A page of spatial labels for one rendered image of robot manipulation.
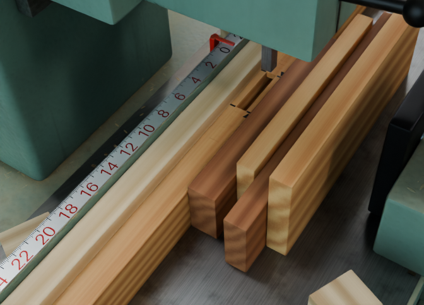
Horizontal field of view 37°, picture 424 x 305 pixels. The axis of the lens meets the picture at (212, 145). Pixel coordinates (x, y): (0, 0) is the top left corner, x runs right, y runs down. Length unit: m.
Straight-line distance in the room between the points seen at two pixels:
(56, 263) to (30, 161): 0.23
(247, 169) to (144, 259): 0.09
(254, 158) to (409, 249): 0.11
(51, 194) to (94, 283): 0.24
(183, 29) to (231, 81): 0.30
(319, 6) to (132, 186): 0.16
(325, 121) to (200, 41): 0.36
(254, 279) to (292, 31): 0.16
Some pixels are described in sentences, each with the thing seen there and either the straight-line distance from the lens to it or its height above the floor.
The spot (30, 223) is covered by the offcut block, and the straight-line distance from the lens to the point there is 0.56.
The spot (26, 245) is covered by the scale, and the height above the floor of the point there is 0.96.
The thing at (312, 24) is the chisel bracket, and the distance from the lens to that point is 0.40.
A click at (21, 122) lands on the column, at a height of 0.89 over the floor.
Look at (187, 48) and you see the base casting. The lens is 0.75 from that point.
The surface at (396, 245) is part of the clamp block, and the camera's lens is 0.44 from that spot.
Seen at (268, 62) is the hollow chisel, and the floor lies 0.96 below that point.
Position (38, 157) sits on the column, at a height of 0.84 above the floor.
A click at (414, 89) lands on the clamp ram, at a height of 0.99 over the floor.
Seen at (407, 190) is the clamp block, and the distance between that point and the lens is 0.41.
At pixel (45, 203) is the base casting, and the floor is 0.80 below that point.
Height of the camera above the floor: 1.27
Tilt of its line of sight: 48 degrees down
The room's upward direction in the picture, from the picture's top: 3 degrees counter-clockwise
